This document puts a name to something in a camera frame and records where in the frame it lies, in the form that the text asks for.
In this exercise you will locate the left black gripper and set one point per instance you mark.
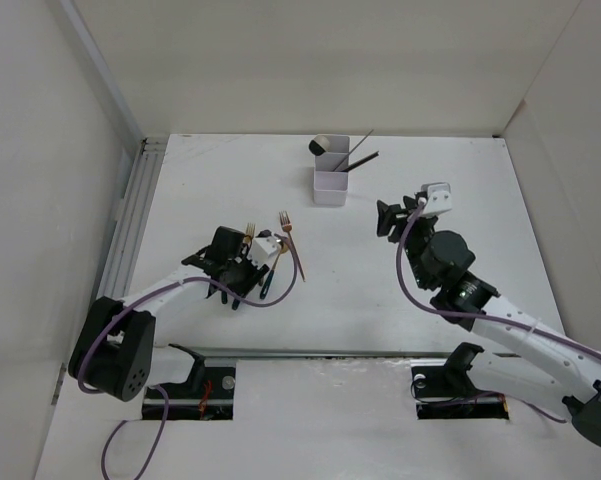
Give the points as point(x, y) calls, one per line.
point(252, 275)

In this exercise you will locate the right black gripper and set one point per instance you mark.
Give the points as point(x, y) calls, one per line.
point(389, 216)

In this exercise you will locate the beige spoon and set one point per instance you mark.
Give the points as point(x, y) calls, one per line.
point(324, 142)

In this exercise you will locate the black spoon wooden handle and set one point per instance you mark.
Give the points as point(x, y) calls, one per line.
point(315, 148)

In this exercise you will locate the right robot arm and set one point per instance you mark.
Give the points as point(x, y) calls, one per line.
point(549, 370)

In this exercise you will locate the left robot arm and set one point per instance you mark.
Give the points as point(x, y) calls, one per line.
point(116, 352)

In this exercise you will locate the rose gold fork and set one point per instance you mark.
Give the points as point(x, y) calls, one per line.
point(286, 226)

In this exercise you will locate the white three-compartment utensil holder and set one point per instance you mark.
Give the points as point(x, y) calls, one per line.
point(330, 185)

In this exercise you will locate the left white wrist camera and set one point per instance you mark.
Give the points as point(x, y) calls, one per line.
point(263, 250)

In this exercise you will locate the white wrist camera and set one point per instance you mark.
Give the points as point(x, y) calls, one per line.
point(436, 197)
point(263, 250)

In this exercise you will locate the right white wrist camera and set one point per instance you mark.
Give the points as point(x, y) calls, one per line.
point(436, 197)

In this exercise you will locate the aluminium rail front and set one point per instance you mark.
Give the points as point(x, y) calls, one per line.
point(254, 354)

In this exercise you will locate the aluminium rail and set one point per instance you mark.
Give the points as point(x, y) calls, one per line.
point(130, 215)
point(254, 354)

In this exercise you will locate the aluminium rail left side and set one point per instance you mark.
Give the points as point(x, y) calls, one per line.
point(130, 215)

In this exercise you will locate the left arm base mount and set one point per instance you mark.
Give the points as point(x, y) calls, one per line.
point(190, 386)

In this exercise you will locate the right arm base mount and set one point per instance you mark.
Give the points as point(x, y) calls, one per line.
point(443, 391)

